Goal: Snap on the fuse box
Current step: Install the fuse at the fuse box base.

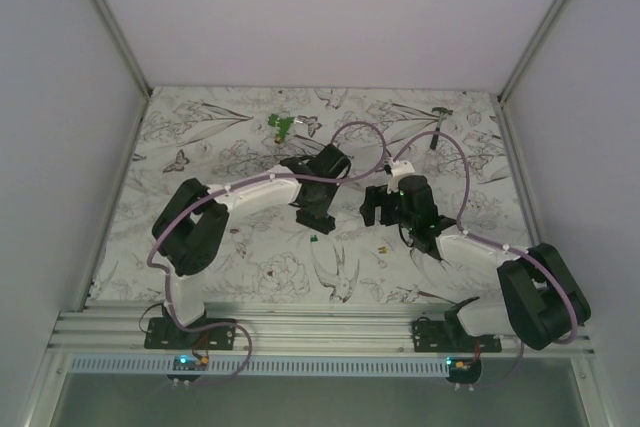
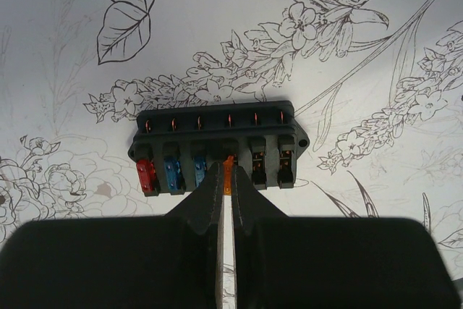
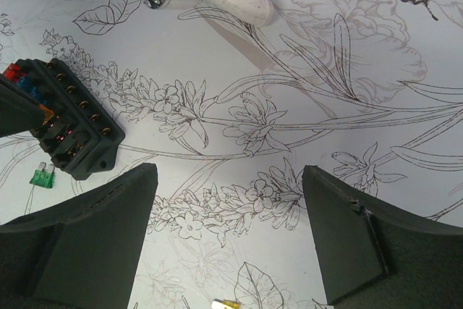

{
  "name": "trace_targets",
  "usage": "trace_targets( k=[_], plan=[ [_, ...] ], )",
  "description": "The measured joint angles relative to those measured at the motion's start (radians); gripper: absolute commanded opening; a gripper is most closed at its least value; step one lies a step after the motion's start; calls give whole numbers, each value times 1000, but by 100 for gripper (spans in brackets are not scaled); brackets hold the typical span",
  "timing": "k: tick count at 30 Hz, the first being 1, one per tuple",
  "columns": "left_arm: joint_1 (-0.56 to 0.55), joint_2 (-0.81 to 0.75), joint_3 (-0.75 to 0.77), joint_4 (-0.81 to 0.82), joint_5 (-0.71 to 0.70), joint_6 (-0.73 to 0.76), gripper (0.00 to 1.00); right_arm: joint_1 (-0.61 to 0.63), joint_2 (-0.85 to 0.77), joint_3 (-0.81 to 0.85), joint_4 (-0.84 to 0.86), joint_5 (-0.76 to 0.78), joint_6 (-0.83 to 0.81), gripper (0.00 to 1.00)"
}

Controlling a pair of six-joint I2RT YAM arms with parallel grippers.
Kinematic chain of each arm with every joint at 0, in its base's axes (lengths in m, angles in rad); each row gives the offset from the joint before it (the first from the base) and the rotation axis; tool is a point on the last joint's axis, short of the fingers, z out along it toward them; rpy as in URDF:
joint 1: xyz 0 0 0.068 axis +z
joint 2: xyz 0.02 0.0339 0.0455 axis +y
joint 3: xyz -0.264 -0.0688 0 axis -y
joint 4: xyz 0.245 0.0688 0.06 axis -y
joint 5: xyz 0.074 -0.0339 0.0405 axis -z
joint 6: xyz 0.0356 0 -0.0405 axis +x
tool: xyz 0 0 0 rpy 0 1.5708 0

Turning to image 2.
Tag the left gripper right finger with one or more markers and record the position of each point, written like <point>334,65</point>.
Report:
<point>248,205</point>

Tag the blue blade fuse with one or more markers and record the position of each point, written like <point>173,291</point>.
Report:
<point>200,168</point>
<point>173,173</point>

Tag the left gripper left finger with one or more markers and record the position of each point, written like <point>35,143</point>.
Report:
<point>200,212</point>

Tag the black fuse box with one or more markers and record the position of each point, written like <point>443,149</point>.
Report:
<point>264,138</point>

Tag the red blade fuse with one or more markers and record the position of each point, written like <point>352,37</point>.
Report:
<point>147,176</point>

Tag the orange blade fuse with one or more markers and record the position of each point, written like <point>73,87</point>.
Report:
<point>228,167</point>

